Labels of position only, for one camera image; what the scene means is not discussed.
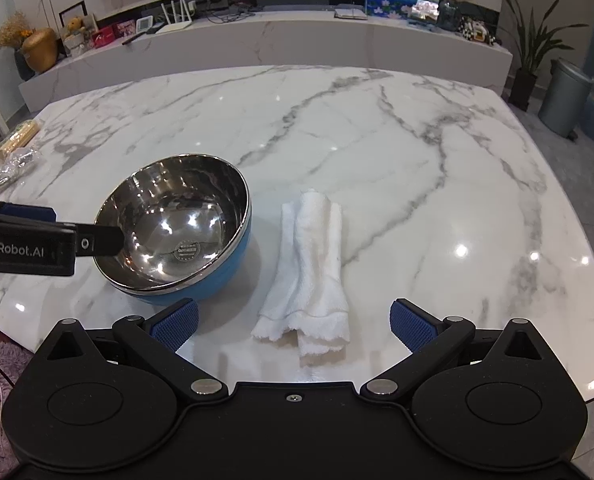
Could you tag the black picture frame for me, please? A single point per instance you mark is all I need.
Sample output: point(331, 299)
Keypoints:
point(72, 12)

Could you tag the grey trash bin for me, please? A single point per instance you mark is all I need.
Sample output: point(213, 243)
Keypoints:
point(564, 97)

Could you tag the bamboo mat roll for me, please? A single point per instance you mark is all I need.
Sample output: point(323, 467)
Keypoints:
point(17, 140)

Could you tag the white desk clock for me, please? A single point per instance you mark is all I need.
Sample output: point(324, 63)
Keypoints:
point(144, 25)

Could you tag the teddy bear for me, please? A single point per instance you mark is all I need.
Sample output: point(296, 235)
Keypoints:
point(76, 35)

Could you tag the white towel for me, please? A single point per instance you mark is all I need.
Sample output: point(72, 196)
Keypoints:
point(307, 260)

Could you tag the grey notebook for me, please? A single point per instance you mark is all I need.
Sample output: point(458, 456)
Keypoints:
point(349, 12)

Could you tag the white router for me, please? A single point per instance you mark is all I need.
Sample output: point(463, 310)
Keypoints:
point(174, 22)

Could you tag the panda toys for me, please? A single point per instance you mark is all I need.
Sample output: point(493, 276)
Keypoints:
point(477, 31)

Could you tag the glass jar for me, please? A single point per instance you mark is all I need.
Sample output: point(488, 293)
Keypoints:
point(448, 15)

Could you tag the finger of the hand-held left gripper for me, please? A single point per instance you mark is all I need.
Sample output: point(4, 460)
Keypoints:
point(27, 210)
point(99, 241)

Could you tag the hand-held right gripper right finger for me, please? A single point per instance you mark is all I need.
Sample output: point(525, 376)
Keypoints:
point(412, 327)

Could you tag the blue steel bowl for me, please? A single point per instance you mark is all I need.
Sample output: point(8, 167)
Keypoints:
point(177, 220)

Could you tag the shiny shell box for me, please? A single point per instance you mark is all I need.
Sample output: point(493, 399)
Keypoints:
point(424, 12)

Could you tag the red box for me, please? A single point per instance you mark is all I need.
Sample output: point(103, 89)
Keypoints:
point(103, 37)

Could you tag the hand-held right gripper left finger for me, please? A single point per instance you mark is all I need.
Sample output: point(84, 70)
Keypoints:
point(177, 322)

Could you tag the dried flower bunch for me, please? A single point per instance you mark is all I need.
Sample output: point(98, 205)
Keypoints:
point(12, 30)

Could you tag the clear plastic bag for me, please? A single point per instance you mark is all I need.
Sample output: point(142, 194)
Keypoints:
point(12, 170)

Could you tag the golden vase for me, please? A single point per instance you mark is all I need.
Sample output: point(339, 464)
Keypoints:
point(39, 50)

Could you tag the potted plant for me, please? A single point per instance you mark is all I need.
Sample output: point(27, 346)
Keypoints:
point(529, 40)

